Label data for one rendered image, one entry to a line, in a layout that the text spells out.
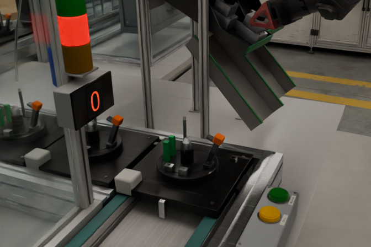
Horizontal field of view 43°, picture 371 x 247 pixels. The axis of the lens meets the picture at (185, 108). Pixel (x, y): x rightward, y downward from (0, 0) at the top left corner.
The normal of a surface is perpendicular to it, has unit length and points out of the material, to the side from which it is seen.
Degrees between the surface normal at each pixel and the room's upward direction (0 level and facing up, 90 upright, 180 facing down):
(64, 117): 90
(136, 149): 0
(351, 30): 90
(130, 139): 0
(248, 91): 45
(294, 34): 90
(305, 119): 0
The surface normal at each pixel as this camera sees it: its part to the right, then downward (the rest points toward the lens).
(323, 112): -0.03, -0.91
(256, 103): 0.56, -0.50
